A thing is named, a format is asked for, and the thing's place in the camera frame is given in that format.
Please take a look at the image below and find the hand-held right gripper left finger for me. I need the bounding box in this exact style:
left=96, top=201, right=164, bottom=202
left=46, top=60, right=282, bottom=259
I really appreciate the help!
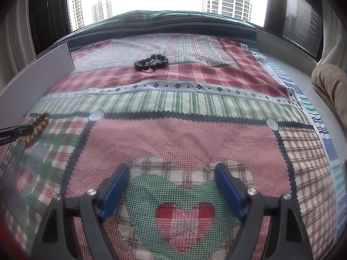
left=31, top=163, right=131, bottom=260

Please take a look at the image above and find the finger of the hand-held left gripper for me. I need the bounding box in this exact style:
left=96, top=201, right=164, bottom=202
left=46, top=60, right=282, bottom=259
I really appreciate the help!
left=0, top=125, right=35, bottom=145

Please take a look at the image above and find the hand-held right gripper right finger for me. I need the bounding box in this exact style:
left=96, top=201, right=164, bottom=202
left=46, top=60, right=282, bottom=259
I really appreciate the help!
left=214, top=163, right=312, bottom=260

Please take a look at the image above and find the brown wooden bead bracelet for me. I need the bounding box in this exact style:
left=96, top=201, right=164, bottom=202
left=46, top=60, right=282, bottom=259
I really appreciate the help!
left=24, top=112, right=50, bottom=146

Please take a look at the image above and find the black bead bracelet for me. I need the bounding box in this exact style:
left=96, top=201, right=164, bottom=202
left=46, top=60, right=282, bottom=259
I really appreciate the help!
left=134, top=54, right=169, bottom=72

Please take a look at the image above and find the grey board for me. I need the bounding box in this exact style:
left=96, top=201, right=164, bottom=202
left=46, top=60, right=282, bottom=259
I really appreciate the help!
left=0, top=42, right=75, bottom=106

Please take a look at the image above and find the plaid patchwork blanket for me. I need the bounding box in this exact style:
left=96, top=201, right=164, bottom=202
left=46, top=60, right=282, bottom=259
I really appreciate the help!
left=0, top=34, right=337, bottom=260

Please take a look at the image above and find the white curtain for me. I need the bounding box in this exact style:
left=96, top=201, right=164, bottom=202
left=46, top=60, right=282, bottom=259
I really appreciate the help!
left=5, top=0, right=38, bottom=77
left=321, top=0, right=347, bottom=68

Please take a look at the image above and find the beige cushion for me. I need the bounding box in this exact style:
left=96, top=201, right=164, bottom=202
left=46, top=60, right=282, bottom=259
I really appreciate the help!
left=311, top=63, right=347, bottom=132

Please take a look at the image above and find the dark green quilt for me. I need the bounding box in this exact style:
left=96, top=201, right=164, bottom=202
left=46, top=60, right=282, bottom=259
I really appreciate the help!
left=66, top=9, right=258, bottom=52

